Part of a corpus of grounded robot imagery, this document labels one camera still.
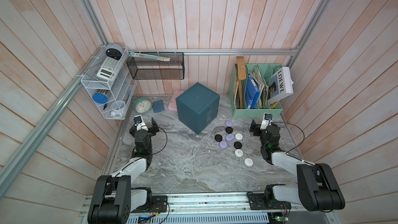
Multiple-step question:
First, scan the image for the teal drawer cabinet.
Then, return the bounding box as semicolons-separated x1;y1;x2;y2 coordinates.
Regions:
176;83;220;134

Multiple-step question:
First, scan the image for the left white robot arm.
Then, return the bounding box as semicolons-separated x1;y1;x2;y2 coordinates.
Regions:
87;115;170;224

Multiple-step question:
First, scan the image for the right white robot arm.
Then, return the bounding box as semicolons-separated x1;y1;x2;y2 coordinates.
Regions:
247;120;346;212

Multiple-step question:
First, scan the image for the small blue notebook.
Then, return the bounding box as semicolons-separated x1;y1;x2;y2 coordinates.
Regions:
152;100;165;113

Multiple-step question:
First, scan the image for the black earphone case lower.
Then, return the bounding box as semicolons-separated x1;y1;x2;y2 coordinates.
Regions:
234;141;243;149

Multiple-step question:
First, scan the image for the black earphone case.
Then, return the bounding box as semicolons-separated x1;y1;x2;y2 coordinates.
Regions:
215;134;223;142
234;141;243;149
226;127;233;134

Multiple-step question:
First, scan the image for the green round alarm clock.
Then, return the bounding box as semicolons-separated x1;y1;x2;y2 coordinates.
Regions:
133;97;152;114

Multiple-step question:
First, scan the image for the black earphone case top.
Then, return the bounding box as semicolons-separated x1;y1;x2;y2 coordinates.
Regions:
226;127;233;134

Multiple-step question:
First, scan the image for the purple earphone case middle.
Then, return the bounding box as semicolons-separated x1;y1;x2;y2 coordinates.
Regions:
226;133;235;142

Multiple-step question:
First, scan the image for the purple earphone case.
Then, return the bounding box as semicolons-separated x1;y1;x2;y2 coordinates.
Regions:
226;120;233;127
226;133;235;142
219;141;228;149

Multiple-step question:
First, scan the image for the purple earphone case top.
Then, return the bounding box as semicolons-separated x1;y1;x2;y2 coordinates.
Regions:
226;120;233;127

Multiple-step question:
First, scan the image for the pink notebook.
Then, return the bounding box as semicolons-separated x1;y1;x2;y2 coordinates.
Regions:
168;90;185;112

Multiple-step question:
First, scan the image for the blue folder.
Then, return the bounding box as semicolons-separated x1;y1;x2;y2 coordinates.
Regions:
245;75;260;109

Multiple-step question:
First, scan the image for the purple earphone case lower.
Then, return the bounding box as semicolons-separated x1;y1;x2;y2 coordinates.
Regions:
219;141;228;149

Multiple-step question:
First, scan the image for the black earphone case left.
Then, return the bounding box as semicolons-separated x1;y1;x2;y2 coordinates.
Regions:
215;134;223;142

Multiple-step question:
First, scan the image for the white mug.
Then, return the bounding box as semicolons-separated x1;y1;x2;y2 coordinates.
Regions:
110;100;126;118

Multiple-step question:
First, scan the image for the green file organizer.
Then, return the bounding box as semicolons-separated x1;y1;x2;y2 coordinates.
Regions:
228;64;283;118

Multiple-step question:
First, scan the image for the white Loewe book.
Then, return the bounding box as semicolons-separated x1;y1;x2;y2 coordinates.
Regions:
267;66;293;105

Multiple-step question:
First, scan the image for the black mesh basket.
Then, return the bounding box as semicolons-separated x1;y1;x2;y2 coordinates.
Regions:
126;51;185;80

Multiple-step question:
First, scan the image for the blue round lid jar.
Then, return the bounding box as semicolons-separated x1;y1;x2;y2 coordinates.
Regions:
92;89;108;104

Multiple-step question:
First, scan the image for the white ruler strip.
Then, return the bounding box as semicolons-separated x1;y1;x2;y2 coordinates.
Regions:
129;52;171;62

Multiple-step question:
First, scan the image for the white calculator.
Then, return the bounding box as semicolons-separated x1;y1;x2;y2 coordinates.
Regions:
96;57;122;81

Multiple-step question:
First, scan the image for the grey round speaker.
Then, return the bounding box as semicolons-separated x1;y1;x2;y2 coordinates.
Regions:
105;44;123;61

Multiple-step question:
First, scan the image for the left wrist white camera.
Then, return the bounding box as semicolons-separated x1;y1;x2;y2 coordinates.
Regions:
133;115;148;131

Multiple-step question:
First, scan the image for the wrist white camera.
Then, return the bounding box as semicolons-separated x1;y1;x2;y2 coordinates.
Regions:
260;113;273;130
133;115;148;131

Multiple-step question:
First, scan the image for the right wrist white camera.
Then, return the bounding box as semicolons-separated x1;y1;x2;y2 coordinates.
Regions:
260;113;273;130

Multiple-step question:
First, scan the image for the white wire shelf rack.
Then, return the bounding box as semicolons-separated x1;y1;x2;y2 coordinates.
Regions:
81;46;137;120

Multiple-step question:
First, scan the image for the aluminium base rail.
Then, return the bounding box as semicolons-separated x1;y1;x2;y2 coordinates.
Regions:
77;191;340;224

